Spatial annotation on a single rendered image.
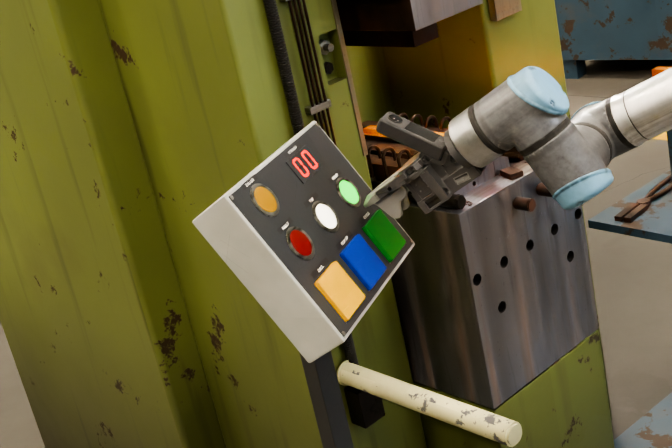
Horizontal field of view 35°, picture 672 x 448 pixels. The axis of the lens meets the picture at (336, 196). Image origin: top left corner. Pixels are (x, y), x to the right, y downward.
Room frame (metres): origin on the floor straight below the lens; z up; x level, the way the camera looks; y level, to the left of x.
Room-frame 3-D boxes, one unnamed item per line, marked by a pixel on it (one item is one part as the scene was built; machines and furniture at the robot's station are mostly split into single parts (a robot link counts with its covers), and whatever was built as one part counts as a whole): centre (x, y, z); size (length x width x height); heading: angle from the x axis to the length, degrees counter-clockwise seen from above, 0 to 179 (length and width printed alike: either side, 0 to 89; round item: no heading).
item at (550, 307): (2.23, -0.20, 0.69); 0.56 x 0.38 x 0.45; 38
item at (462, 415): (1.74, -0.08, 0.62); 0.44 x 0.05 x 0.05; 38
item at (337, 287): (1.46, 0.03, 1.01); 0.07 x 0.05 x 0.07; 153
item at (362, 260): (1.55, -0.02, 1.01); 0.07 x 0.05 x 0.07; 153
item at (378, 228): (1.64, -0.06, 1.01); 0.07 x 0.05 x 0.07; 153
